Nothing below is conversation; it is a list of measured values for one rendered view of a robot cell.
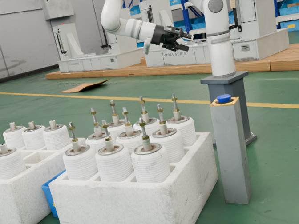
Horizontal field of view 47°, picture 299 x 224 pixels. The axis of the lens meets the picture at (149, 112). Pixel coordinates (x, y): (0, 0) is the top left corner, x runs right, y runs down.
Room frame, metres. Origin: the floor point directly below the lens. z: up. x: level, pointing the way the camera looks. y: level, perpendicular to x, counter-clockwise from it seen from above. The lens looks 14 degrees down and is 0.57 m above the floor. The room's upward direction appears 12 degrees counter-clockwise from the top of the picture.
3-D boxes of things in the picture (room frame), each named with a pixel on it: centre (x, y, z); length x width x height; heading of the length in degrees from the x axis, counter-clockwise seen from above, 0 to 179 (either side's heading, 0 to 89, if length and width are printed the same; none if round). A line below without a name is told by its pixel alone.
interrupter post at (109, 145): (0.93, 0.13, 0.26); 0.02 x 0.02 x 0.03
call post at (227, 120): (0.96, -0.22, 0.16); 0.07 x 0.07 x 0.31; 62
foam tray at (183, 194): (1.03, 0.07, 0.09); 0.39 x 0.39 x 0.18; 62
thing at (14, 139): (1.45, 0.58, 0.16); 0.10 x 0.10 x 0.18
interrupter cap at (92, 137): (1.09, 0.18, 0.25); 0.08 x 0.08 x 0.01
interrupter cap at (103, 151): (0.93, 0.13, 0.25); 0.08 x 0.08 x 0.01
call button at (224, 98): (0.96, -0.22, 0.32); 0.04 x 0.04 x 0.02
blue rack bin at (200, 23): (6.91, -1.44, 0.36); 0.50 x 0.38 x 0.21; 130
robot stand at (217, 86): (1.42, -0.33, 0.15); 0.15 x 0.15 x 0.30; 40
